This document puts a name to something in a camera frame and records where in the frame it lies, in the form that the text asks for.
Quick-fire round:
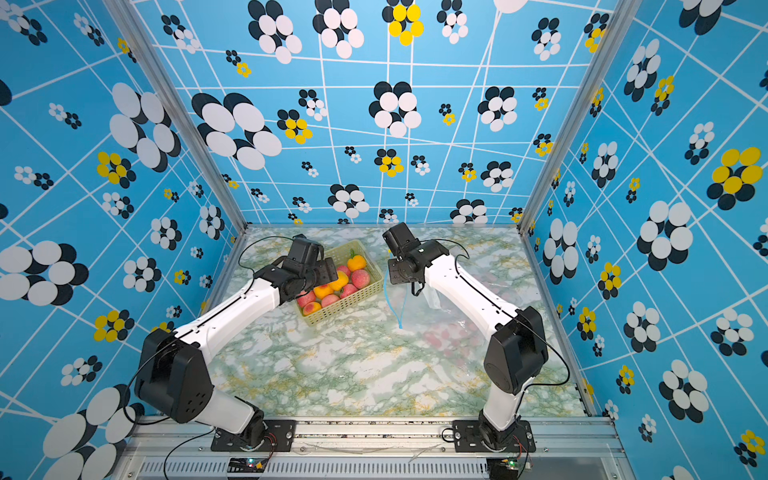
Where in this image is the pale green plastic basket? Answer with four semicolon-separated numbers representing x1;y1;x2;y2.
294;240;384;325

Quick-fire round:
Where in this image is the clear zip-top bag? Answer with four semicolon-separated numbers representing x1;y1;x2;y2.
374;282;492;396

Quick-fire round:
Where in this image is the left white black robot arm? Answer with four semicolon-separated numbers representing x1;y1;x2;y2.
132;234;337;448

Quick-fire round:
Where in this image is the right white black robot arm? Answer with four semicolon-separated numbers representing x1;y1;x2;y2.
382;223;549;451

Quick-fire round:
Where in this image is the yellow red blush peach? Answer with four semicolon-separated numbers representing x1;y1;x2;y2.
313;284;334;300

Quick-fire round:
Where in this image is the yellow orange peach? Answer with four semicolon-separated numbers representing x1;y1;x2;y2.
329;271;349;292

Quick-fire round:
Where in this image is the pink peach right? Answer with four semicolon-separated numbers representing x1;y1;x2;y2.
350;269;371;290

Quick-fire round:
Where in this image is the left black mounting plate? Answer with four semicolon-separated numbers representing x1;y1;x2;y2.
211;419;297;453

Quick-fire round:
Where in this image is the black mounting plate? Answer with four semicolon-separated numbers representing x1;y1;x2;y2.
211;419;297;453
451;420;537;454

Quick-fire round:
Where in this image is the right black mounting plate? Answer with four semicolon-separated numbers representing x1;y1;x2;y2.
451;420;537;454

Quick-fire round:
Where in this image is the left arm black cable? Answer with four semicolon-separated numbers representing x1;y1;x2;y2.
237;235;295;271

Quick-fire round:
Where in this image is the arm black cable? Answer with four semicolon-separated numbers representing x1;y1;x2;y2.
237;235;295;271
431;236;572;388

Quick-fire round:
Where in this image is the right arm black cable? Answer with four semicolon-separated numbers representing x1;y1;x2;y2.
431;236;572;388

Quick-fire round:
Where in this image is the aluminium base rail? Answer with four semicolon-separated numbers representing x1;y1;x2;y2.
113;417;637;479

